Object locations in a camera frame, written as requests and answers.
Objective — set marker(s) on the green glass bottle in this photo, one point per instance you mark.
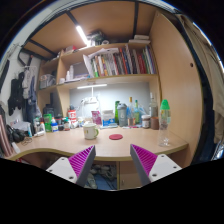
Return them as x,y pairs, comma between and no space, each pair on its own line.
136,113

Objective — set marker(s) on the blue white tissue box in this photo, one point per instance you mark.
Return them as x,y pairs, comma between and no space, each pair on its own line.
108,117

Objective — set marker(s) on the wooden desk shelf unit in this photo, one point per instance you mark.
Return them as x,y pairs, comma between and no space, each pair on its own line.
176,78

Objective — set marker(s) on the pink snack bag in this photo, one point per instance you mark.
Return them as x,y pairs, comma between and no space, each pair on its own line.
96,117

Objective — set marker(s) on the row of books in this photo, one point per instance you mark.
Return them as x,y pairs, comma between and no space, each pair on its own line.
126,60

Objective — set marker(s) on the hanging dark clothes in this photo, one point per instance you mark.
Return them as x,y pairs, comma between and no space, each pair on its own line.
16,96

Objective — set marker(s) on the clear bottle green cap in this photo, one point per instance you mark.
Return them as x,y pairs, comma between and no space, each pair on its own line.
164,121

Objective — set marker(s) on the white led light bar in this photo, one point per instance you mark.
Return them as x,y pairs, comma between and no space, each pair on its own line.
92,86

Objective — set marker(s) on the white power strip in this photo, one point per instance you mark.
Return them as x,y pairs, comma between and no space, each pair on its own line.
90,100

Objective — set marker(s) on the green container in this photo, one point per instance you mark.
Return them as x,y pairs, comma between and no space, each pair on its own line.
47,122

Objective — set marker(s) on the grey shaker bottle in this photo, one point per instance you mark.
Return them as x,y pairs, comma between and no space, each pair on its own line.
122,114

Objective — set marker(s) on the brown jar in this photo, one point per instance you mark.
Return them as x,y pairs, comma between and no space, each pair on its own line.
154,123

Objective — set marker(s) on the red round coaster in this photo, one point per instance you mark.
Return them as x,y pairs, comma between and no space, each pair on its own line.
115,137

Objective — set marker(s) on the clear glass bottle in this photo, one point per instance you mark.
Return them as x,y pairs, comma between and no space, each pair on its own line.
153,108

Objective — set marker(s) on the white lidded jar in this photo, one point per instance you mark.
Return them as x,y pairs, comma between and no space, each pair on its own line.
146,121

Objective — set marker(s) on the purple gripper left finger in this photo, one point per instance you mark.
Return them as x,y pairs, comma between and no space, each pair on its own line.
75,168

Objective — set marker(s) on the white mug green handle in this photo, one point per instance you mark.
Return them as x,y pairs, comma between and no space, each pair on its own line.
90,131

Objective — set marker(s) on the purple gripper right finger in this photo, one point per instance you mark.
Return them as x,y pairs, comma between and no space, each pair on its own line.
151,167

